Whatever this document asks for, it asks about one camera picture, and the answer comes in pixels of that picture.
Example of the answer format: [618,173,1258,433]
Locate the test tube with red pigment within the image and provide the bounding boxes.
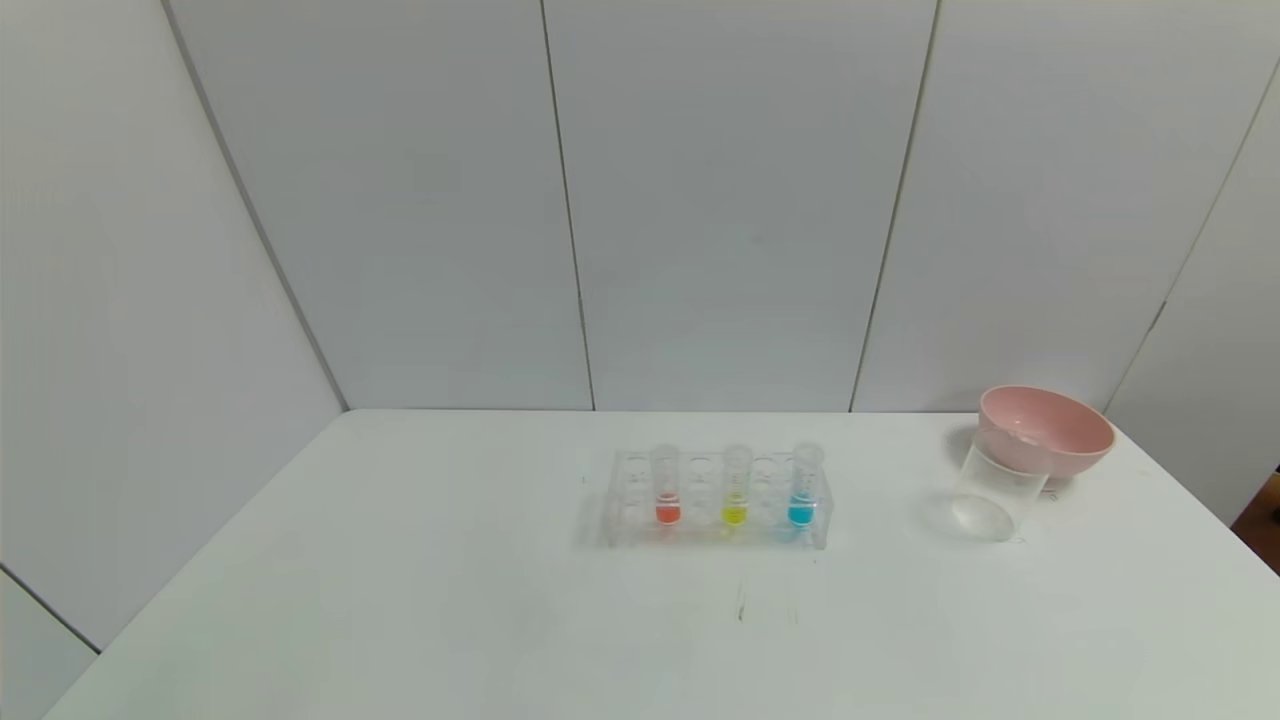
[650,445,684,527]

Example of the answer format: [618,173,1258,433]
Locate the test tube with yellow pigment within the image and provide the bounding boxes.
[721,445,754,528]

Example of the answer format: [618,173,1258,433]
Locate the clear plastic test tube rack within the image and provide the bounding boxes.
[604,447,834,551]

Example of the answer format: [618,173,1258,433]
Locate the test tube with blue pigment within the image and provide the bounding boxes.
[786,443,826,529]

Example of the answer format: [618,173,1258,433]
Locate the clear plastic beaker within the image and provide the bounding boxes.
[949,434,1054,545]

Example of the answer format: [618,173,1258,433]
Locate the pink plastic bowl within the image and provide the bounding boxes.
[977,385,1118,480]

